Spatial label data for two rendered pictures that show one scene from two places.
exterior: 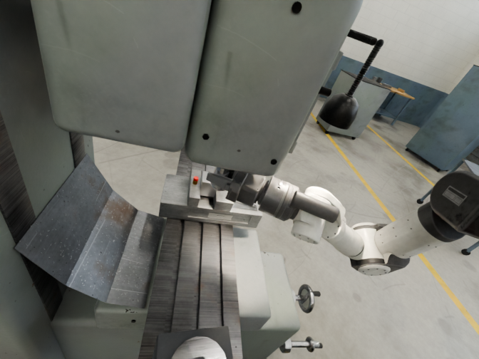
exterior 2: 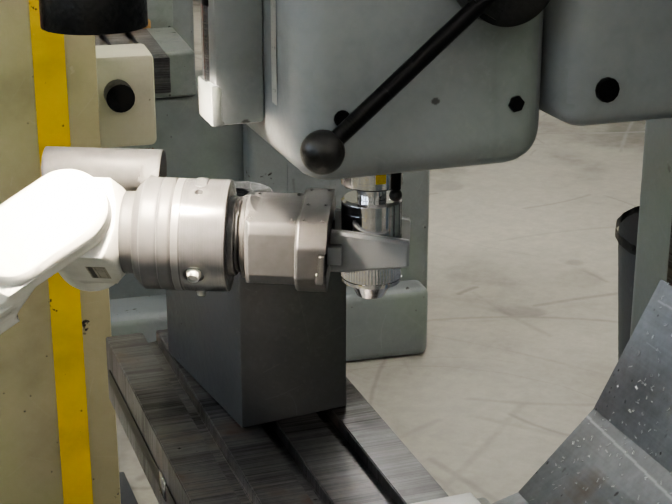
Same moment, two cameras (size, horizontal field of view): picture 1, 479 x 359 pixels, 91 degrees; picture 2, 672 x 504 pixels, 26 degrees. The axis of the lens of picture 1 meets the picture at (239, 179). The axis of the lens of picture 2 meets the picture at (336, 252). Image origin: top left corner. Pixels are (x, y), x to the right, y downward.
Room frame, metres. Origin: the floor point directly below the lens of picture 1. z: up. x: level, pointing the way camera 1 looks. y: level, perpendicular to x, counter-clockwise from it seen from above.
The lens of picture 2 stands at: (1.53, -0.01, 1.60)
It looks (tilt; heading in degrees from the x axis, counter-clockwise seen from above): 19 degrees down; 179
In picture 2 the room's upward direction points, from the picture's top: straight up
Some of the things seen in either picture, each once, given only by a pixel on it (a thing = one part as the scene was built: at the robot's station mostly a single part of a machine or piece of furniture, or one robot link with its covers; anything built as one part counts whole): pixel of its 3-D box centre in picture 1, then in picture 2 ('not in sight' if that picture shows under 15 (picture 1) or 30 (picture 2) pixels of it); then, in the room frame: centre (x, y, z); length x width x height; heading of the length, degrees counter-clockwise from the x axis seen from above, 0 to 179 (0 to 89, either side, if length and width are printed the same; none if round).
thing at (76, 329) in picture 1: (183, 313); not in sight; (0.46, 0.02, 0.44); 0.81 x 0.32 x 0.60; 108
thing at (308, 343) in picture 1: (301, 344); not in sight; (0.48, -0.51, 0.52); 0.22 x 0.06 x 0.06; 108
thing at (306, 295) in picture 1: (299, 298); not in sight; (0.61, -0.43, 0.64); 0.16 x 0.12 x 0.12; 108
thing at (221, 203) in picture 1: (222, 191); not in sight; (0.64, 0.04, 1.03); 0.15 x 0.06 x 0.04; 19
